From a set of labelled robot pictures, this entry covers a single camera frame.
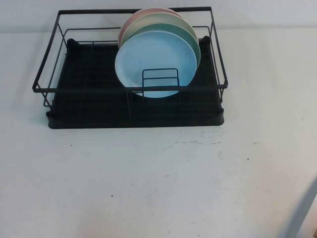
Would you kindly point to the light blue plate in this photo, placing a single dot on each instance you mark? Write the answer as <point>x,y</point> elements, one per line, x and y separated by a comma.
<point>153,54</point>

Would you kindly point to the pink plate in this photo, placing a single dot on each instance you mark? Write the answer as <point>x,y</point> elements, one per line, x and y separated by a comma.
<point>128,23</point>

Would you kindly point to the cream plate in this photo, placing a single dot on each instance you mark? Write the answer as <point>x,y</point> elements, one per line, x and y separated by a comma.
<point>178,21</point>

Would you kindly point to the mint green plate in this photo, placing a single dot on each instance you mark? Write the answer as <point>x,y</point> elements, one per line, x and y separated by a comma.
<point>190,37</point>

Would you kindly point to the black plastic drip tray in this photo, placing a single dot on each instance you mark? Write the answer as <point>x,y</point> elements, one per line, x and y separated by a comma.
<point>86,109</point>

